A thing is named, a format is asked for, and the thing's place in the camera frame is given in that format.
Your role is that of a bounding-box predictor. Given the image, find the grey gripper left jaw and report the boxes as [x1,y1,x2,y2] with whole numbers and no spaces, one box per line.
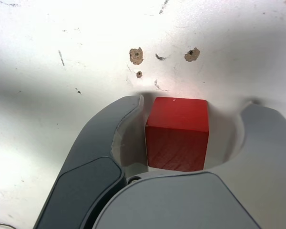
[33,94,145,229]

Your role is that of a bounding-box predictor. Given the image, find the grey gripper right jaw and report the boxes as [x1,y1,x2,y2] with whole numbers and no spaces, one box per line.
[92,104,286,229]

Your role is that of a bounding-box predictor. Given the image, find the red cube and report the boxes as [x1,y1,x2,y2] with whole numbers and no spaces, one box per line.
[144,96,210,173]

